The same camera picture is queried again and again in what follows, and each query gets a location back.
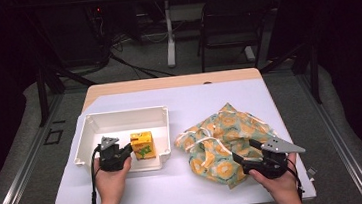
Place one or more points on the black metal stand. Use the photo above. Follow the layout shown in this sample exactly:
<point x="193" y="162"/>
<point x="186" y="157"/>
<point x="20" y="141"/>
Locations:
<point x="42" y="95"/>
<point x="314" y="69"/>

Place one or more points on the white table mat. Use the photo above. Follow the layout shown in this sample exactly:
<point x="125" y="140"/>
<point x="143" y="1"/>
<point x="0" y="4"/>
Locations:
<point x="164" y="190"/>

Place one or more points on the white desk foot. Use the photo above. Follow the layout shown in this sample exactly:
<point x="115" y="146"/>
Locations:
<point x="249" y="54"/>

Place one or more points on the person's left hand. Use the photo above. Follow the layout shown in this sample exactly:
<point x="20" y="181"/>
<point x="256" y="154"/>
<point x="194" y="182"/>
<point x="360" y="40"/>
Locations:
<point x="111" y="185"/>

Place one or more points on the person's right hand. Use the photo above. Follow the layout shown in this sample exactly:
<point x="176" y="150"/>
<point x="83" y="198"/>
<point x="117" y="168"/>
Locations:
<point x="277" y="186"/>

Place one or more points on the black folding chair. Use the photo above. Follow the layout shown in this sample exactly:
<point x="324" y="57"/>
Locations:
<point x="233" y="26"/>

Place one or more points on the yellow juice box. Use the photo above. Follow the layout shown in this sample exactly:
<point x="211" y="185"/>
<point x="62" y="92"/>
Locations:
<point x="143" y="146"/>

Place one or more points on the white desk leg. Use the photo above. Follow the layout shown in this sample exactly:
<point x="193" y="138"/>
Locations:
<point x="170" y="36"/>

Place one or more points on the aluminium floor rail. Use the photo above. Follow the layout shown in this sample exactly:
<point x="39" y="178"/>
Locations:
<point x="340" y="140"/>
<point x="24" y="164"/>

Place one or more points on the white plastic bin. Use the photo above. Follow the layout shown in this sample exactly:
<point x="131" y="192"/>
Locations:
<point x="121" y="124"/>

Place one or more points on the orange patterned cloth bag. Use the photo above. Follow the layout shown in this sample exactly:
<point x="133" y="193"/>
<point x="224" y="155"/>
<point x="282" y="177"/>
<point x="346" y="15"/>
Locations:
<point x="221" y="145"/>

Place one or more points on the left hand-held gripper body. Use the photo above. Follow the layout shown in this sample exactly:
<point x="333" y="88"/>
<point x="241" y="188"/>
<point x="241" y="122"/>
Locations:
<point x="111" y="157"/>

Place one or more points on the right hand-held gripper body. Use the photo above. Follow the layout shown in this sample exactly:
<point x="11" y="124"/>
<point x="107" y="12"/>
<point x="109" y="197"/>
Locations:
<point x="271" y="160"/>

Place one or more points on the black computer case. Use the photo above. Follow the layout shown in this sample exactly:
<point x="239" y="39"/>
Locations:
<point x="72" y="35"/>

